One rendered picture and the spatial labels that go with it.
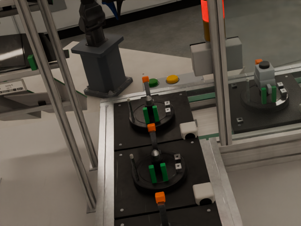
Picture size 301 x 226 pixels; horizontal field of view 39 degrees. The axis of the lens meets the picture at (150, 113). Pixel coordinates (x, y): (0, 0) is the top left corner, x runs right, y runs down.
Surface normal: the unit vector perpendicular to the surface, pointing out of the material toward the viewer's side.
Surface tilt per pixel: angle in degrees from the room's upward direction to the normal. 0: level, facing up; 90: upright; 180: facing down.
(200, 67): 90
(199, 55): 90
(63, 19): 90
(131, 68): 0
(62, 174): 0
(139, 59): 0
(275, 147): 90
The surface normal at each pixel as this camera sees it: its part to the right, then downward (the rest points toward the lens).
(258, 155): 0.07, 0.57
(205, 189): -0.16, -0.80
